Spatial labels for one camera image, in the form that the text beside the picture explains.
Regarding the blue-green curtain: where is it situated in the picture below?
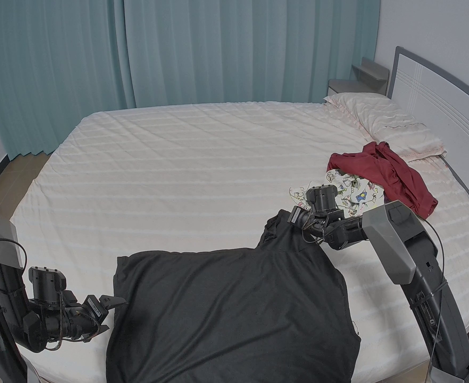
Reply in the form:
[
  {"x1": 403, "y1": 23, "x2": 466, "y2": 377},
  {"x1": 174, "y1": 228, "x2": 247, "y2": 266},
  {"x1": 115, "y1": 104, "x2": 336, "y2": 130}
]
[
  {"x1": 0, "y1": 0, "x2": 137, "y2": 163},
  {"x1": 123, "y1": 0, "x2": 380, "y2": 105}
]

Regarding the cream pillow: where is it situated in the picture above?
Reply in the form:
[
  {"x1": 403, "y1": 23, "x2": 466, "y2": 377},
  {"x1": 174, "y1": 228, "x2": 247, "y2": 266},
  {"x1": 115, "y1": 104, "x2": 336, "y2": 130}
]
[{"x1": 323, "y1": 92, "x2": 447, "y2": 162}]

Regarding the white printed garment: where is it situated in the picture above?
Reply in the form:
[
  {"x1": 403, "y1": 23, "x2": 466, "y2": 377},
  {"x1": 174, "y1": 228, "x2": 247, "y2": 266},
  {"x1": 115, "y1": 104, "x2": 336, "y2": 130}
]
[{"x1": 289, "y1": 169, "x2": 387, "y2": 218}]

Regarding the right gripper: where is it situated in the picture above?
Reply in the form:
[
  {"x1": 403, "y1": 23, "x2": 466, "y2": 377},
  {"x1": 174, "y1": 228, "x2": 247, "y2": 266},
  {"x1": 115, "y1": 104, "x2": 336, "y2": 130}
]
[{"x1": 290, "y1": 205, "x2": 331, "y2": 236}]

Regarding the black T-shirt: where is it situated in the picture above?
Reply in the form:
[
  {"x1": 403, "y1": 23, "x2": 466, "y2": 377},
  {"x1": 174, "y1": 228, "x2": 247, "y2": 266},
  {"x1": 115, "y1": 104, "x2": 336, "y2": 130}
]
[{"x1": 106, "y1": 209, "x2": 362, "y2": 383}]

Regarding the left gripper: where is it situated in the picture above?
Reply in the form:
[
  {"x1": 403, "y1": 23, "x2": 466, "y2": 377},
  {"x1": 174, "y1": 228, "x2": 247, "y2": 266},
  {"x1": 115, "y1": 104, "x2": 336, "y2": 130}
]
[{"x1": 59, "y1": 295, "x2": 128, "y2": 340}]

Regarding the bed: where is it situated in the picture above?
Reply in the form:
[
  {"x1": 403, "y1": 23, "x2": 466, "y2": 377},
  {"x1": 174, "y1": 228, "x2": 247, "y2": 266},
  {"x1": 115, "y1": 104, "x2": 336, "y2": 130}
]
[{"x1": 9, "y1": 46, "x2": 469, "y2": 383}]

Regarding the grey bedside table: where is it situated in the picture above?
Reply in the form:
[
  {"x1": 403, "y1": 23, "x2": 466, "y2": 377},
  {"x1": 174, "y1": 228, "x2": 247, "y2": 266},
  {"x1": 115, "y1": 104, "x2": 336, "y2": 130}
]
[{"x1": 328, "y1": 57, "x2": 391, "y2": 95}]

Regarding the dark red garment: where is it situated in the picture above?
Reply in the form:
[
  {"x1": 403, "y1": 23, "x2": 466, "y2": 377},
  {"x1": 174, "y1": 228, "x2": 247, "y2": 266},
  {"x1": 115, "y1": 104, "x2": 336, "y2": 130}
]
[{"x1": 327, "y1": 142, "x2": 438, "y2": 219}]

